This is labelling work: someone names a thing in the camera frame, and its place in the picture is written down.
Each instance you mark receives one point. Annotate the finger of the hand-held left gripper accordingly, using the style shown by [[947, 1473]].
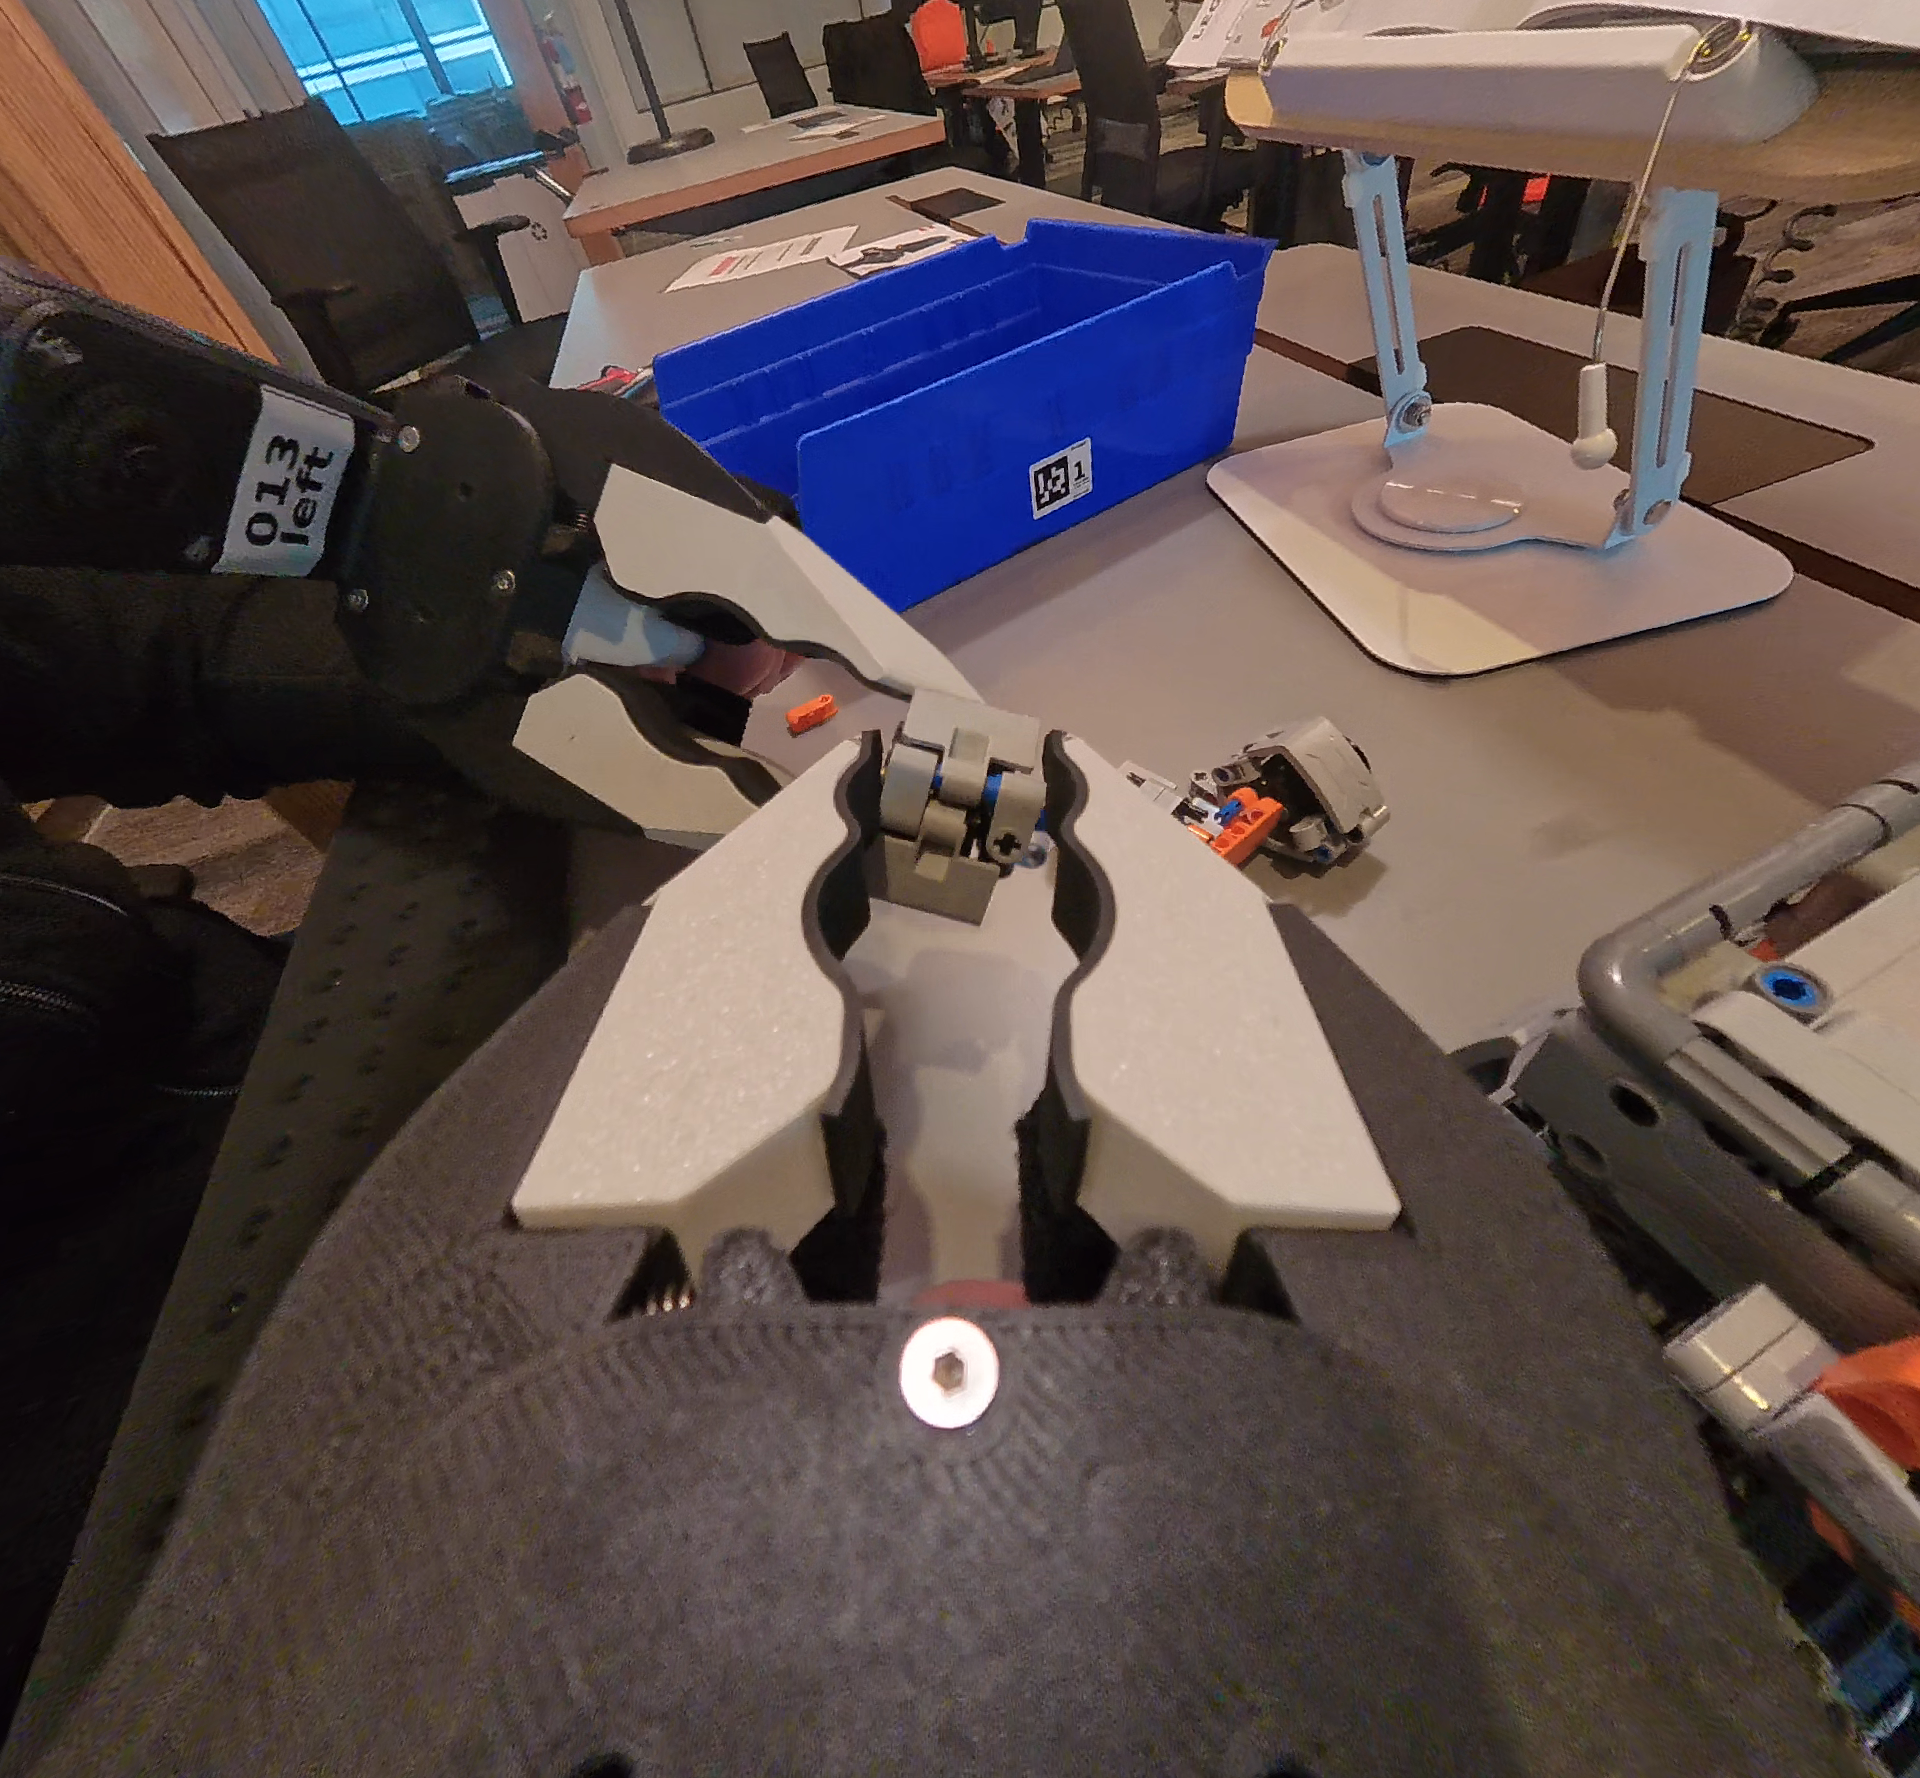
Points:
[[719, 540], [631, 773]]

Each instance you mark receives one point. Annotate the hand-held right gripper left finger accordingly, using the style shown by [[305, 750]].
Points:
[[705, 1027]]

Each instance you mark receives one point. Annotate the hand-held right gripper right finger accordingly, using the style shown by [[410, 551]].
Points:
[[1199, 1042]]

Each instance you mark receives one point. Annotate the grey hinged brick piece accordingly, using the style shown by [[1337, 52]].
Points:
[[937, 879]]

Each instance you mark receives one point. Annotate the grey orange brick assembly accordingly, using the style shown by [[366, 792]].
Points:
[[1320, 773]]

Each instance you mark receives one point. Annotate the small orange brick connector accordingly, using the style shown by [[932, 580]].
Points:
[[813, 714]]

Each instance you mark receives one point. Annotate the blue bin with white tag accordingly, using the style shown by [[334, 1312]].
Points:
[[932, 353]]

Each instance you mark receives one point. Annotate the white paper sheet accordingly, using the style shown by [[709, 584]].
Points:
[[751, 261]]

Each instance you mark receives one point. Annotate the white trash bin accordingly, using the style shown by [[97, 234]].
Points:
[[517, 255]]

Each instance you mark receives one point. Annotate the black perforated foam pad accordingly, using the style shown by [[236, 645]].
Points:
[[377, 981]]

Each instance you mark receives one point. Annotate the black office chair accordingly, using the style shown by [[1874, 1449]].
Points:
[[1125, 82], [302, 216], [878, 60], [781, 75]]

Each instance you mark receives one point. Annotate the wooden-edged desk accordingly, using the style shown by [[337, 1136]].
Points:
[[751, 157]]

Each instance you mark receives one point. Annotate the black floor lamp stand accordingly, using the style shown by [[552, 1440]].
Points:
[[670, 143]]

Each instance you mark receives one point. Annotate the red fire extinguisher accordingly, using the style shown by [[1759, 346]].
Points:
[[568, 68]]

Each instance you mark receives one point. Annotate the tracked toy brick robot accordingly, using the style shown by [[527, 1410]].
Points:
[[1725, 1102]]

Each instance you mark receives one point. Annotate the person's black clothing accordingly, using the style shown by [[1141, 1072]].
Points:
[[106, 1056]]

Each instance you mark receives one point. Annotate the white tablet stand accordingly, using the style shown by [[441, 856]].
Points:
[[1575, 577]]

